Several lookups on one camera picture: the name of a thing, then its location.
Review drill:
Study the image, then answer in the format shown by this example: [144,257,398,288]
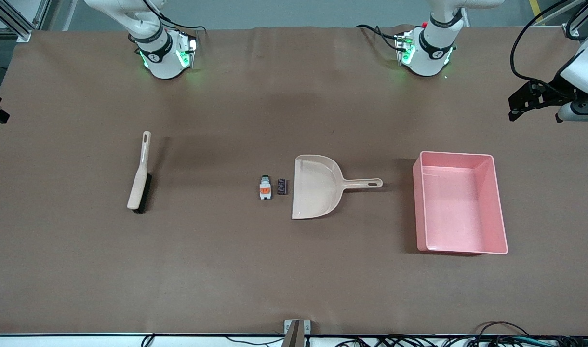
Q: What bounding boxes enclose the pink plastic bin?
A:
[412,151,509,255]

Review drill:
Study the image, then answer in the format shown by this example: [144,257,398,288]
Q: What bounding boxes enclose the black right arm base cable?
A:
[142,0,208,34]

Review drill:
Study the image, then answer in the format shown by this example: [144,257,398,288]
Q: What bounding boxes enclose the beige plastic dustpan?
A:
[291,154,384,220]

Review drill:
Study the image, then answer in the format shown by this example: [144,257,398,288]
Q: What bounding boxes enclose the black left arm base cable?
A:
[356,24,401,51]

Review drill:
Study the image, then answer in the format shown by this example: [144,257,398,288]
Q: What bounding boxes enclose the brown table cover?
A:
[0,24,588,335]

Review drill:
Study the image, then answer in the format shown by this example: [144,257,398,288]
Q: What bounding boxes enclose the beige brush with black bristles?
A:
[127,131,153,214]

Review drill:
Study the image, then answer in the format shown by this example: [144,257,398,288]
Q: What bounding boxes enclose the aluminium frame post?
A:
[563,0,588,39]
[0,0,51,43]

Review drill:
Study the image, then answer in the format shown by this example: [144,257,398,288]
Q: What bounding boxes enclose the metal base connector bracket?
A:
[177,30,199,69]
[395,30,416,67]

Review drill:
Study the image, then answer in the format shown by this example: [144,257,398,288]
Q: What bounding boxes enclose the black cable bundle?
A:
[323,322,588,347]

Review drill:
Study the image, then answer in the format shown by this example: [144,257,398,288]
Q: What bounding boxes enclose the metal bracket at table edge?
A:
[283,319,312,347]

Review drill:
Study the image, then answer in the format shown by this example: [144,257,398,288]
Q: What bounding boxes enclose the black arm base cable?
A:
[142,0,208,34]
[356,24,401,51]

